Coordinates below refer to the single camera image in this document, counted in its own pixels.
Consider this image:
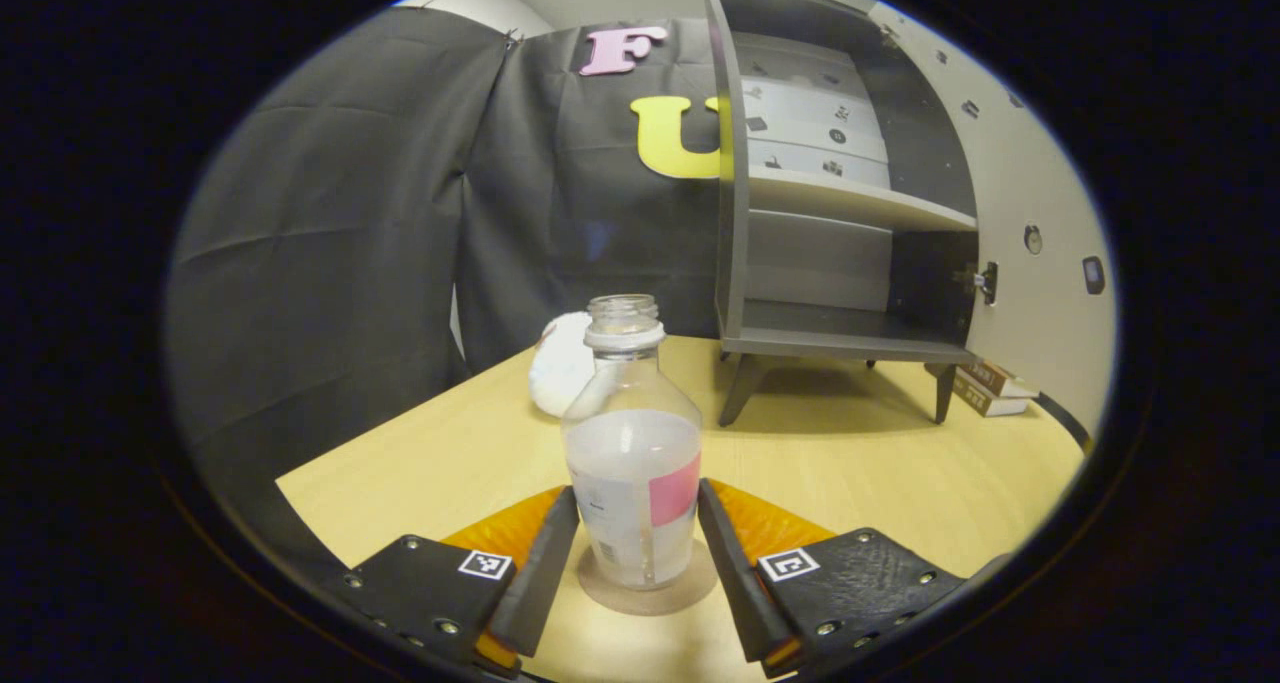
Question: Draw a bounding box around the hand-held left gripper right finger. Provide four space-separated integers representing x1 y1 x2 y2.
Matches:
697 478 969 678

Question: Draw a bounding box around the brown book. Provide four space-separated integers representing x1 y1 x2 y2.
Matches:
958 360 1041 400

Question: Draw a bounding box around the black backdrop cloth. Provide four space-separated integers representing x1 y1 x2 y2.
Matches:
165 5 741 564

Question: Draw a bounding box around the round brown coaster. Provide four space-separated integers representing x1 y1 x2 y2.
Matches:
577 543 719 617

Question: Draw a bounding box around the clear plastic bottle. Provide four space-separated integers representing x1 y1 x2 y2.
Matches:
560 294 703 592

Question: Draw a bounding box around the white fluffy cloth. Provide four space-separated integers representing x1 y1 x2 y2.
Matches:
528 311 601 419

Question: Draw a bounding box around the grey cabinet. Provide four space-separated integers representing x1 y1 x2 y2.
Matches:
698 0 986 429

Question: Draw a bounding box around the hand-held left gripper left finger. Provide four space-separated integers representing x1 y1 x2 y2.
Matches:
320 485 581 676

